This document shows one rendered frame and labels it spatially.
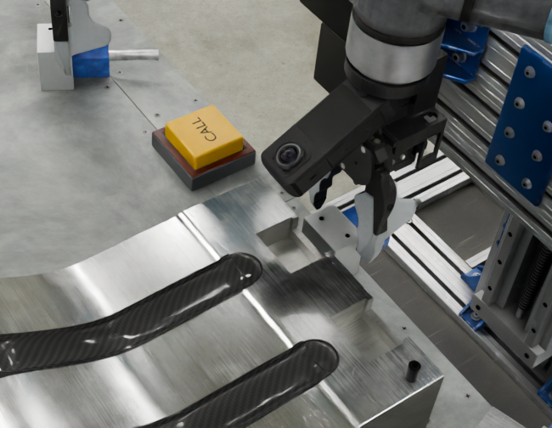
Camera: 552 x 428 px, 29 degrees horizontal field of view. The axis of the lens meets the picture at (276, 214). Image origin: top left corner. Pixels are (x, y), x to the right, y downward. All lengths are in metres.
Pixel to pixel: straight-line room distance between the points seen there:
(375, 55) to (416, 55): 0.03
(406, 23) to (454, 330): 1.02
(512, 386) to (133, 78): 0.83
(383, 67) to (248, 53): 1.70
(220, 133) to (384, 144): 0.25
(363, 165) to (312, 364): 0.18
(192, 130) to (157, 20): 1.52
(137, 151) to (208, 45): 1.43
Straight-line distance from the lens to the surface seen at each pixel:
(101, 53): 1.19
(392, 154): 0.94
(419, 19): 0.82
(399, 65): 0.84
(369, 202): 0.94
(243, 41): 2.57
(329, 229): 1.00
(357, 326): 0.92
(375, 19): 0.82
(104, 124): 1.17
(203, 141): 1.09
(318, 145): 0.87
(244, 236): 0.94
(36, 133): 1.16
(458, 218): 1.94
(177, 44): 2.55
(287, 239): 0.97
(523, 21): 0.81
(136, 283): 0.91
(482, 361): 1.75
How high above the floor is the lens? 1.60
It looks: 47 degrees down
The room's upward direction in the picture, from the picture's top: 7 degrees clockwise
